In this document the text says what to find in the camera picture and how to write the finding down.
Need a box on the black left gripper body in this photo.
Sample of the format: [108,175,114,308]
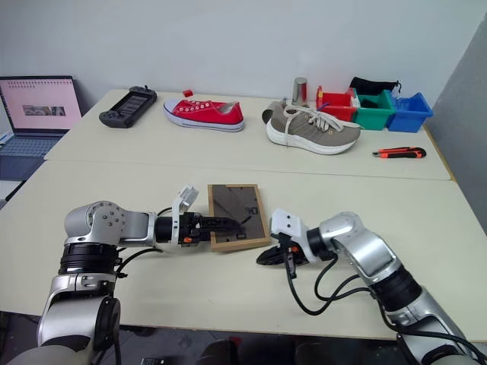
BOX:
[177,211,212,249]

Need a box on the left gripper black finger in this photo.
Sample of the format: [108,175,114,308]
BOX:
[208,216,245,230]
[209,227,244,240]

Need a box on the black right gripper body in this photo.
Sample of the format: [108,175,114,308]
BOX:
[279,232,310,268]

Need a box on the wooden framed clock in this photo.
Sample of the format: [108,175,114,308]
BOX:
[207,183,273,253]

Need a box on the red canvas sneaker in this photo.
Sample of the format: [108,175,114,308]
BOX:
[163,99,246,134]

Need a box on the grey-beige laced sneaker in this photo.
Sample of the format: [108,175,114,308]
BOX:
[261,100,362,156]

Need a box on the black handheld game console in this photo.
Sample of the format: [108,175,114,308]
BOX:
[98,85,158,129]

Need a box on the orange black utility knife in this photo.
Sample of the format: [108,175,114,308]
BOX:
[372,146,428,160]

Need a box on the red plastic bin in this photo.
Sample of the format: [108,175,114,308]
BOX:
[315,85,358,122]

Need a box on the silver metal cylinder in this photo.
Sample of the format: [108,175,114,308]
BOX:
[291,77,309,107]

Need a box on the green plastic bin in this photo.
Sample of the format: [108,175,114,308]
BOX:
[350,87,397,132]

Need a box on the blue plastic bin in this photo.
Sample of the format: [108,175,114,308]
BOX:
[387,92,434,134]

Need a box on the black fabric pouch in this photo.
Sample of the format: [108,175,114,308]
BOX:
[349,76,402,97]

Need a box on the open grey laptop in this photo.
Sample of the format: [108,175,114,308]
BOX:
[0,75,83,180]

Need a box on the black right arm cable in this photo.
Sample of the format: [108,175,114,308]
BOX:
[283,243,377,316]

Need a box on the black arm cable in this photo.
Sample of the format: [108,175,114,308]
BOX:
[113,207,174,281]
[283,243,377,316]

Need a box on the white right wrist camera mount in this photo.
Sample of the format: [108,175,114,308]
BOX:
[269,208,317,264]

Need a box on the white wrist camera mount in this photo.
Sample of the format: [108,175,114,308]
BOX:
[269,208,317,264]
[170,184,200,249]

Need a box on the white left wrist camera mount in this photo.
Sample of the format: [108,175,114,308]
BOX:
[170,184,200,249]

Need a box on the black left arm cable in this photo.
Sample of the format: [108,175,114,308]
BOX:
[113,207,174,281]

